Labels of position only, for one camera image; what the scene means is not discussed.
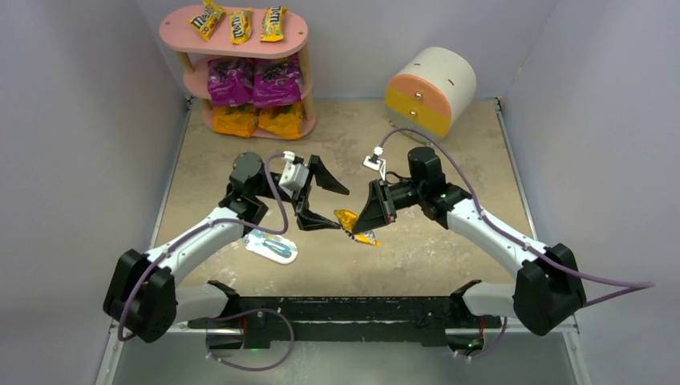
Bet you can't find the small yellow candy packet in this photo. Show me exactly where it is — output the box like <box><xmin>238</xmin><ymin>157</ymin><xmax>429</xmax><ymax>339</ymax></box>
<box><xmin>333</xmin><ymin>209</ymin><xmax>383</xmax><ymax>248</ymax></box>

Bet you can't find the orange gummy candy bag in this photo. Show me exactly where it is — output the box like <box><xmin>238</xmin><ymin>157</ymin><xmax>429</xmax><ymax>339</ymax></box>
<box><xmin>212</xmin><ymin>103</ymin><xmax>258</xmax><ymax>138</ymax></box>
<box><xmin>258</xmin><ymin>102</ymin><xmax>305</xmax><ymax>140</ymax></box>

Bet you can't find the purple grape candy bag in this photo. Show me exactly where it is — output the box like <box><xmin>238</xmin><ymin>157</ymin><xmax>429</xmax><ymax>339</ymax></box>
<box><xmin>207</xmin><ymin>58</ymin><xmax>254</xmax><ymax>107</ymax></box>
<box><xmin>253</xmin><ymin>54</ymin><xmax>302</xmax><ymax>108</ymax></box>

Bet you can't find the yellow M&M bag bottom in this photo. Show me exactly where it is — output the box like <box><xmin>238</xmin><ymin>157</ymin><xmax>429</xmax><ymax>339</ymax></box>
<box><xmin>260</xmin><ymin>6</ymin><xmax>288</xmax><ymax>43</ymax></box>

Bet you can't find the yellow m&m bag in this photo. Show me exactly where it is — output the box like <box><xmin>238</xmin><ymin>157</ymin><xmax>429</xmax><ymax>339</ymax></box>
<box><xmin>260</xmin><ymin>6</ymin><xmax>288</xmax><ymax>43</ymax></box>
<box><xmin>228</xmin><ymin>8</ymin><xmax>252</xmax><ymax>45</ymax></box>
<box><xmin>188</xmin><ymin>0</ymin><xmax>226</xmax><ymax>41</ymax></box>

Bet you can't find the yellow M&M bag top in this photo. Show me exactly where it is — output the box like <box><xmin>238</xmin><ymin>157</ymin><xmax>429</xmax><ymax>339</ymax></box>
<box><xmin>228</xmin><ymin>8</ymin><xmax>252</xmax><ymax>45</ymax></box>

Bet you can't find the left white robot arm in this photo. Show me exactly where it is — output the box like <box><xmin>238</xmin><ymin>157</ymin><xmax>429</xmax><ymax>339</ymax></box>
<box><xmin>103</xmin><ymin>152</ymin><xmax>350</xmax><ymax>342</ymax></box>

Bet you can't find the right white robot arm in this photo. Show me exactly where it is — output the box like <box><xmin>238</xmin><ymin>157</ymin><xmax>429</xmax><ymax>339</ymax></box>
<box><xmin>352</xmin><ymin>147</ymin><xmax>587</xmax><ymax>336</ymax></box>

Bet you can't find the pink three-tier shelf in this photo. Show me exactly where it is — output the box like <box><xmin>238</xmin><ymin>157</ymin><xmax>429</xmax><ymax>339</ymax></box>
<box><xmin>159</xmin><ymin>4</ymin><xmax>316</xmax><ymax>136</ymax></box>

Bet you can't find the blue toy blister pack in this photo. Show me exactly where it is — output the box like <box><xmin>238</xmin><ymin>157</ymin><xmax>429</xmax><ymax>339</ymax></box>
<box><xmin>242</xmin><ymin>229</ymin><xmax>298</xmax><ymax>265</ymax></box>

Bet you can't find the round pastel drawer cabinet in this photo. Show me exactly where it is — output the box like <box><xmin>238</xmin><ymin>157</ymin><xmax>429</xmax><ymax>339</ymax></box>
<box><xmin>384</xmin><ymin>47</ymin><xmax>477</xmax><ymax>140</ymax></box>

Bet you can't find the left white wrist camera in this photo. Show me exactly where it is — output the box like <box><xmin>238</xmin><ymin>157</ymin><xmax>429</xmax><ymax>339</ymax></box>
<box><xmin>278</xmin><ymin>151</ymin><xmax>309</xmax><ymax>197</ymax></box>

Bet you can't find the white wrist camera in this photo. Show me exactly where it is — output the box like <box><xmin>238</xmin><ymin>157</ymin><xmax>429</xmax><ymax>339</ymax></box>
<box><xmin>278</xmin><ymin>151</ymin><xmax>309</xmax><ymax>197</ymax></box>
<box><xmin>362</xmin><ymin>146</ymin><xmax>387</xmax><ymax>180</ymax></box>

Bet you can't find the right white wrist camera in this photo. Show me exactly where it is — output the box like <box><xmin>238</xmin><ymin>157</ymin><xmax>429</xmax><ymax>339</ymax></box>
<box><xmin>362</xmin><ymin>146</ymin><xmax>387</xmax><ymax>180</ymax></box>

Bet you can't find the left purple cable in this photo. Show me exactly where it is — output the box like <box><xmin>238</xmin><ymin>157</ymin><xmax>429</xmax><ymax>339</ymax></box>
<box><xmin>116</xmin><ymin>152</ymin><xmax>296</xmax><ymax>372</ymax></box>

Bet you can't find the purple cable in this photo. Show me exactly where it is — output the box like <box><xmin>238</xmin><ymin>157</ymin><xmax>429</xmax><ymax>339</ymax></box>
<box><xmin>116</xmin><ymin>152</ymin><xmax>296</xmax><ymax>372</ymax></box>
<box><xmin>377</xmin><ymin>128</ymin><xmax>656</xmax><ymax>363</ymax></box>

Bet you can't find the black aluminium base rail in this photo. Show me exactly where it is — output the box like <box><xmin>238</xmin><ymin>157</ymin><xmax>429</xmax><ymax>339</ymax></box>
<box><xmin>108</xmin><ymin>294</ymin><xmax>580</xmax><ymax>352</ymax></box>

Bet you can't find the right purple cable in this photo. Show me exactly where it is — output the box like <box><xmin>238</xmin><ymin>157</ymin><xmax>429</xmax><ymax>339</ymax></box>
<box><xmin>377</xmin><ymin>128</ymin><xmax>656</xmax><ymax>363</ymax></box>

